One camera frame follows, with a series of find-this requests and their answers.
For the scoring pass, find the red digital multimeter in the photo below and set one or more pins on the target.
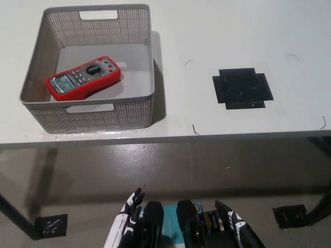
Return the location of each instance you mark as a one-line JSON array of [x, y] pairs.
[[82, 77]]

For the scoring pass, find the robot right hand white black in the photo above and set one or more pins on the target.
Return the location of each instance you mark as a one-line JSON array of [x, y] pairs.
[[238, 227]]

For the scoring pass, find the black tape patch on table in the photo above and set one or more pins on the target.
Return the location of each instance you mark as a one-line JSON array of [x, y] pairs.
[[243, 87]]

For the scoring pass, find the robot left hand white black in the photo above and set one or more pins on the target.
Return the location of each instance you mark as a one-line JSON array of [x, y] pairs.
[[129, 209]]

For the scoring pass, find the clear tape strip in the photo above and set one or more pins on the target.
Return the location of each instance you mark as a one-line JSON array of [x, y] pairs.
[[90, 132]]

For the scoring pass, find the grey perforated plastic basket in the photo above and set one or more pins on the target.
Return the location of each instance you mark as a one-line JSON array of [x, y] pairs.
[[134, 77]]

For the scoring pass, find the robot torso black teal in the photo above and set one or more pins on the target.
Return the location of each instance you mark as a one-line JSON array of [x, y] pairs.
[[184, 214]]

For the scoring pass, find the black table leg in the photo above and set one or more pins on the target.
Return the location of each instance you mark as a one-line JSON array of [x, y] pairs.
[[20, 218]]

